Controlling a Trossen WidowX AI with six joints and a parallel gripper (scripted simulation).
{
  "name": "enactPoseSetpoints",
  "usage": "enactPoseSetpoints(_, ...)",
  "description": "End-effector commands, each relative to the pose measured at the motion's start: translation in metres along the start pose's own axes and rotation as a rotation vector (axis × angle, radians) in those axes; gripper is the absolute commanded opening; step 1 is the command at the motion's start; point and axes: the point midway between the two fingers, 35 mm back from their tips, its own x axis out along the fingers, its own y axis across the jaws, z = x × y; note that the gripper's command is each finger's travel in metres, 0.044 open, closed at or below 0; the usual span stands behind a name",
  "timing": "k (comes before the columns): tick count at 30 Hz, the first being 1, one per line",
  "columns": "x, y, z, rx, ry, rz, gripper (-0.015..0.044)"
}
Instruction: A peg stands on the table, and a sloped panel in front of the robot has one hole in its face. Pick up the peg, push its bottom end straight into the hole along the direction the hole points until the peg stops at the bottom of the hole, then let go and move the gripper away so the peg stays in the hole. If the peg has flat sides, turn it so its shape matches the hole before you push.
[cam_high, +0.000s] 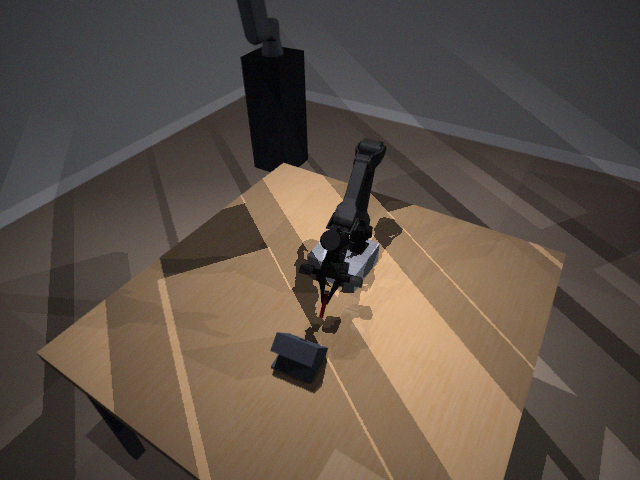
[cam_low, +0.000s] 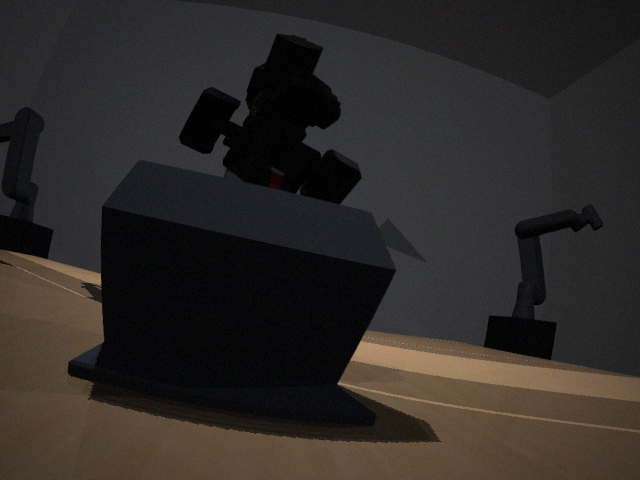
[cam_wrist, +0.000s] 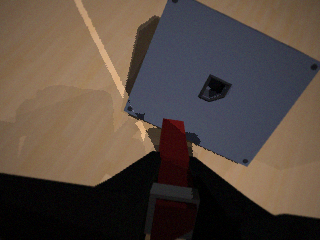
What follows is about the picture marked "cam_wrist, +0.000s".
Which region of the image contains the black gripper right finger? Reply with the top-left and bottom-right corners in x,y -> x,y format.
189,156 -> 320,240

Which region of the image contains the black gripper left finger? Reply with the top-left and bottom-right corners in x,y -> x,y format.
0,151 -> 161,240

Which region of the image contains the red peg with white band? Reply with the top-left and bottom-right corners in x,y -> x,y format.
144,118 -> 200,240

